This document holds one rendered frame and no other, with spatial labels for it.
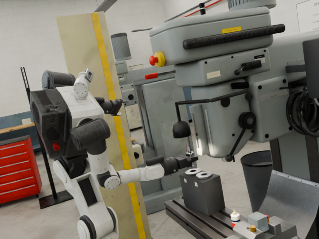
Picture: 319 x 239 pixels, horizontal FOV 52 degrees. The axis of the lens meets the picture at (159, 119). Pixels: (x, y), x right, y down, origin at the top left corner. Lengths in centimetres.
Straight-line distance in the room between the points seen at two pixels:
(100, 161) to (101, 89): 154
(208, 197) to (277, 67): 75
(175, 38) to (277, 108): 54
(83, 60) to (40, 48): 735
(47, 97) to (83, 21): 153
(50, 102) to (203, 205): 93
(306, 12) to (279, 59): 522
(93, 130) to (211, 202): 75
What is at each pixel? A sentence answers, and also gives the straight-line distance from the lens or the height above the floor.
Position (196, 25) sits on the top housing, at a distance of 124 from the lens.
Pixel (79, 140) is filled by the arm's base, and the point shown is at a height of 150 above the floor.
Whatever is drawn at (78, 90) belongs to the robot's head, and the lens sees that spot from 153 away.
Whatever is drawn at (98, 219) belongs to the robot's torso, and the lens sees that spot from 176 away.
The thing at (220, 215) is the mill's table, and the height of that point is 93.
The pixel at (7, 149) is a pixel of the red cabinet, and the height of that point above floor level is 92.
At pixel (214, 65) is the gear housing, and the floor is 170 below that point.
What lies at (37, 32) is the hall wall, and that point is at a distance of 1035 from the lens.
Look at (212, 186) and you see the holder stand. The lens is 177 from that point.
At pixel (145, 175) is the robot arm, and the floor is 121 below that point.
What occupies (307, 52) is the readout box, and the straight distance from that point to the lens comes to 130.
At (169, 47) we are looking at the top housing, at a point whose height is 180.
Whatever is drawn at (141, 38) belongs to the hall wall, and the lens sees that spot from 1099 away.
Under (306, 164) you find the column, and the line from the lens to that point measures 168.
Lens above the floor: 173
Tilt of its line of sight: 9 degrees down
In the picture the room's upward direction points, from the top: 11 degrees counter-clockwise
